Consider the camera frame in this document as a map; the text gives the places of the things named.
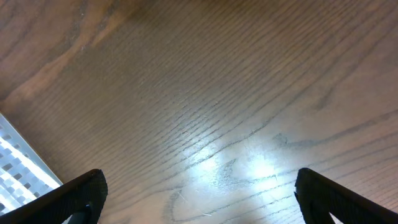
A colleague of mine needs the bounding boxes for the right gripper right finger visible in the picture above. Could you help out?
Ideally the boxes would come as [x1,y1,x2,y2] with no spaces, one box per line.
[295,167,397,224]

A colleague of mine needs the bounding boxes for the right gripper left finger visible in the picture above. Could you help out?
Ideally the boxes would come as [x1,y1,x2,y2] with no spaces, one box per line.
[1,169,108,224]

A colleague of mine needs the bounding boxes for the clear plastic basket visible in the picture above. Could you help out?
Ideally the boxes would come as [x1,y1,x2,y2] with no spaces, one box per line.
[0,115,63,215]

